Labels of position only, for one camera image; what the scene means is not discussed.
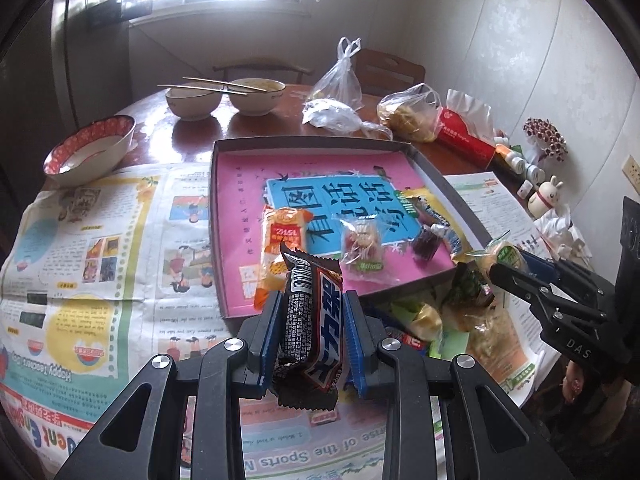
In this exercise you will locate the white ceramic bowl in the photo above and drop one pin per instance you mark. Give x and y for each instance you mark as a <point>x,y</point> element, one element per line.
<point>192,105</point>

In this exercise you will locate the orange newspaper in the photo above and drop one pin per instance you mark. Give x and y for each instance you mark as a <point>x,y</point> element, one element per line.
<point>515,371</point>

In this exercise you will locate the dark red flower decoration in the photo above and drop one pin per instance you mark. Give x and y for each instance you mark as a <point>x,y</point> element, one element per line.
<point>545,136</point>

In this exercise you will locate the pink book blue label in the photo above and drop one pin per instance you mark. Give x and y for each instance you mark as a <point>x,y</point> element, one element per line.
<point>320,185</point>

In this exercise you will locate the white bottle orange cap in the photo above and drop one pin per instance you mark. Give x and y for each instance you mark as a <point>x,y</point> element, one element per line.
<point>512,160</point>

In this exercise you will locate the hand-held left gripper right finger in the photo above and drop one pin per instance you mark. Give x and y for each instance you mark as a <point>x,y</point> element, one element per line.
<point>356,340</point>

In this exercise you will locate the red tissue pack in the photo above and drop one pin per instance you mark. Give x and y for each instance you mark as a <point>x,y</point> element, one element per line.
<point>465,136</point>

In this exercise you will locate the dark jelly cup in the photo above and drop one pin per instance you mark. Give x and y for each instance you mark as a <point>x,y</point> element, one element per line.
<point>425,247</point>

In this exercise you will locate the dark chocolate bar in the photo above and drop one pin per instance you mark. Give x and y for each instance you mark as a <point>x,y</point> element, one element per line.
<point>310,320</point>

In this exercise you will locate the white pill bottle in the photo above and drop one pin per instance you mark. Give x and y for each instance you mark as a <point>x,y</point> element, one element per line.
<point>535,175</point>

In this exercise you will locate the tall tied clear plastic bag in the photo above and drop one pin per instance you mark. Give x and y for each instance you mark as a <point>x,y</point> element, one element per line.
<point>340,85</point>

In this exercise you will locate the dark refrigerator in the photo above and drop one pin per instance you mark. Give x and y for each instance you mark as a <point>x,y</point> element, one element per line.
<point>90,70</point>

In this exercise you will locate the white rabbit figurine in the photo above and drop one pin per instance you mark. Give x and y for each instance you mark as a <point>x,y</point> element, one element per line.
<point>545,200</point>

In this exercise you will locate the small white jar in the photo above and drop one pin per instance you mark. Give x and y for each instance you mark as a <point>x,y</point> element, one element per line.
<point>525,192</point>

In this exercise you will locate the curved back wooden chair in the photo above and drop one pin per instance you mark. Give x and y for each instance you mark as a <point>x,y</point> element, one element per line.
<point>260,67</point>

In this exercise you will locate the clear bag of yellow pastries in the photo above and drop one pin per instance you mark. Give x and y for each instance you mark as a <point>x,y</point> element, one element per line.
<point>407,117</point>

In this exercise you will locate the white bowl with food leftovers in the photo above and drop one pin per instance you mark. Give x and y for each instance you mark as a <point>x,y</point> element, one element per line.
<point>257,100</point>

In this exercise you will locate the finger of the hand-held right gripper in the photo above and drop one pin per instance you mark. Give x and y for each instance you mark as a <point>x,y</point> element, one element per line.
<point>530,292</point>
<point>540,262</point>

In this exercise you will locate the dark shallow cardboard box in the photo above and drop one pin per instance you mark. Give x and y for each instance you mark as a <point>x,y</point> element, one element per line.
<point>220,240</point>

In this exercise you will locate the orange snack packet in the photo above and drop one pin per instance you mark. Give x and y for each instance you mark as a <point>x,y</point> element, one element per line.
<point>280,240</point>

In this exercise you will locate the clear red candy packet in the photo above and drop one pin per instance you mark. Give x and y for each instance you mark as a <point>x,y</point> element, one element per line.
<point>362,246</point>

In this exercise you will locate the person's right hand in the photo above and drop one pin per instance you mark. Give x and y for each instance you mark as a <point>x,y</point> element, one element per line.
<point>575,385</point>

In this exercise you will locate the red patterned bowl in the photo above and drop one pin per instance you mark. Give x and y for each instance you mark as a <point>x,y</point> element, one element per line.
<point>95,160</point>

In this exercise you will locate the colourful newspaper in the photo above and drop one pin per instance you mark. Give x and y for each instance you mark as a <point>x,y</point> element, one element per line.
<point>100,260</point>

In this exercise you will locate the long yellow snack packet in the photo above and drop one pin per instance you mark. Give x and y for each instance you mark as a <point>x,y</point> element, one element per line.
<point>422,199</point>

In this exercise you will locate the wall socket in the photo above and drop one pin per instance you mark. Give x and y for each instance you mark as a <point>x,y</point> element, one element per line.
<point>632,170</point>

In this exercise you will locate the crumpled white tissue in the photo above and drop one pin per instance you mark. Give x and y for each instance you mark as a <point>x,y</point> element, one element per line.
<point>557,232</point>

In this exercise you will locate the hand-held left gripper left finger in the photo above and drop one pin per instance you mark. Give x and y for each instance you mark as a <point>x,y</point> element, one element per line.
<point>270,330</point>

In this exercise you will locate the white text newspaper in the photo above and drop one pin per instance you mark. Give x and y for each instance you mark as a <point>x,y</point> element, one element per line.
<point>480,200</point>

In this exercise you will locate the round pastry green label packet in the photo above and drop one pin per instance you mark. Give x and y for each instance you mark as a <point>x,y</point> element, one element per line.
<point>502,255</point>

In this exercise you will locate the black box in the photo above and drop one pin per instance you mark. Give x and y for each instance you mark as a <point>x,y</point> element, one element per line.
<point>107,14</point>

